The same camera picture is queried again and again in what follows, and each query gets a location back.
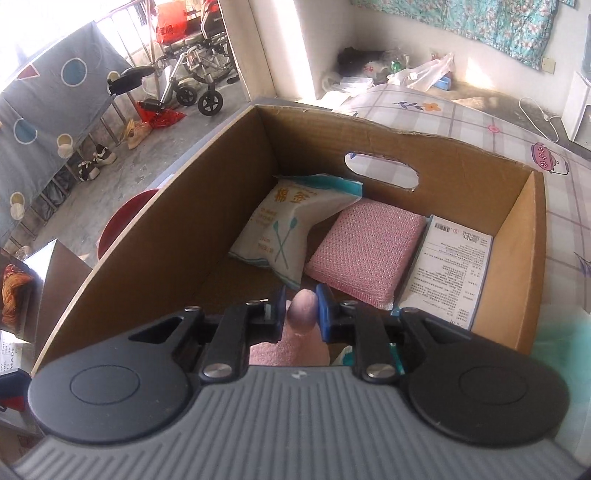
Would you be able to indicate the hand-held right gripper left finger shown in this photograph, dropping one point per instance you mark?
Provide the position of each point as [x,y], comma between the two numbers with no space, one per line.
[277,318]

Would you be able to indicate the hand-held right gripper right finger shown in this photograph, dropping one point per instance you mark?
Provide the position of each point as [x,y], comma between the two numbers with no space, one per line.
[324,316]

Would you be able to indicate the pink plush toy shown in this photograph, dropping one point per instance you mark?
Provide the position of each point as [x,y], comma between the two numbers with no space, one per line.
[302,311]

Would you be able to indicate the pink bubble wrap pack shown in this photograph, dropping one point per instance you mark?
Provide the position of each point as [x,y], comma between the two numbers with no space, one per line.
[364,249]

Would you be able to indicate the white cotton swab bag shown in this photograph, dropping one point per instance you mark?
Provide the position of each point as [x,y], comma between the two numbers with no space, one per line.
[277,230]

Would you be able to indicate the brown cardboard box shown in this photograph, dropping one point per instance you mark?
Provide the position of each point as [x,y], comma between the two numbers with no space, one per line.
[184,221]

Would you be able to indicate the white and blue carton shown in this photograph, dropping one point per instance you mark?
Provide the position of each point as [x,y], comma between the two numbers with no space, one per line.
[448,267]

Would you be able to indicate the red plastic basin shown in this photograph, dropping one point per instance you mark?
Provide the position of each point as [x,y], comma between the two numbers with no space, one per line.
[120,221]

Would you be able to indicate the red plastic bag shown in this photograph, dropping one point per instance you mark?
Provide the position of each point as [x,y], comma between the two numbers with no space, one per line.
[164,117]

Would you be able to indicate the beige shoe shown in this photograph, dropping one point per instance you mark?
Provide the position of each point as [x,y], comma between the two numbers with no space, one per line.
[138,134]

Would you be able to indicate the white papers pile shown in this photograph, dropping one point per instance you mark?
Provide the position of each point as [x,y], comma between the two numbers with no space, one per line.
[346,85]

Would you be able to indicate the white plastic bag teal contents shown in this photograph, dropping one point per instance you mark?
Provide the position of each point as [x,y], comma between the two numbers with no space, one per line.
[563,350]

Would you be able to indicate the black bag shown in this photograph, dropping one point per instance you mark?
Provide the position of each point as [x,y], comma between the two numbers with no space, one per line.
[360,57]

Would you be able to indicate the green bottle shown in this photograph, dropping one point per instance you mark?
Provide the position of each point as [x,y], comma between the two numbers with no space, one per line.
[397,65]

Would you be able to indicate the small blue box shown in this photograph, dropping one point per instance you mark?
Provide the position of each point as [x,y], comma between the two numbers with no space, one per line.
[444,84]

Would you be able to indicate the orange tangled bundle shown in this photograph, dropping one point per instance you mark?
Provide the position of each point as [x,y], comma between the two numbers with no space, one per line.
[16,295]

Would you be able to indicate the white crumpled plastic bag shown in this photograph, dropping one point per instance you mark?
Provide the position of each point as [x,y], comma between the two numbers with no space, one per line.
[425,71]

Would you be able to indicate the folding wheelchair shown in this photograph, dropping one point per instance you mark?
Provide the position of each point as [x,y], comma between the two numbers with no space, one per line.
[203,60]

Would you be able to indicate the black padded seat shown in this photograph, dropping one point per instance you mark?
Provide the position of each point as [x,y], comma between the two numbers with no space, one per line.
[131,77]

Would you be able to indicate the grey sheet with circles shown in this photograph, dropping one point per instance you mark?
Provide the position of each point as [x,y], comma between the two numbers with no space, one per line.
[51,106]

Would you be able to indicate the red bag on wheelchair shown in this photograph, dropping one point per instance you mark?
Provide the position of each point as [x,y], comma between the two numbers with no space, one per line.
[171,23]

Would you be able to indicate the teal floral curtain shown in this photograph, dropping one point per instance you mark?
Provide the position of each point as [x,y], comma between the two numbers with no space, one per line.
[485,23]

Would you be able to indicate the wall socket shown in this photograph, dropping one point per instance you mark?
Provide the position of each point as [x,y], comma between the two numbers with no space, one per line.
[548,65]

